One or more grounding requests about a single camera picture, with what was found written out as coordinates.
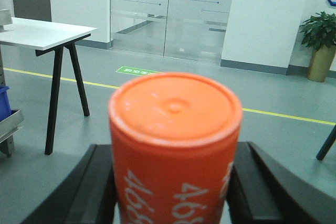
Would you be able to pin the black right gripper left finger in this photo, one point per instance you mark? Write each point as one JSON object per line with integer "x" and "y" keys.
{"x": 86, "y": 195}

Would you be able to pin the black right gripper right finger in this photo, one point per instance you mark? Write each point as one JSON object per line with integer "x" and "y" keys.
{"x": 261, "y": 190}

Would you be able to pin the orange cylindrical capacitor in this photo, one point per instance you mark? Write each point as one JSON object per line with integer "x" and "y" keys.
{"x": 173, "y": 138}

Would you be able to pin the blue plastic bin left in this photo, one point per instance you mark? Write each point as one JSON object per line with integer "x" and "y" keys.
{"x": 5, "y": 110}

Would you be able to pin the green floor sign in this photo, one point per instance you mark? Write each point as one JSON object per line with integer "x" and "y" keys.
{"x": 135, "y": 71}

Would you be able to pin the white table black legs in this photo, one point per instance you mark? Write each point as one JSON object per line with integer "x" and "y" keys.
{"x": 45, "y": 37}

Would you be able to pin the potted green plant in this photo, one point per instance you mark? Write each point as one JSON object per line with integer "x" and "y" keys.
{"x": 319, "y": 35}

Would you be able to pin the frosted glass door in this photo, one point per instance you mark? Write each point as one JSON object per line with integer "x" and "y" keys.
{"x": 181, "y": 29}

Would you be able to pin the stainless steel shelf rail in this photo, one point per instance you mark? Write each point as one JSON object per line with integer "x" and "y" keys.
{"x": 9, "y": 126}

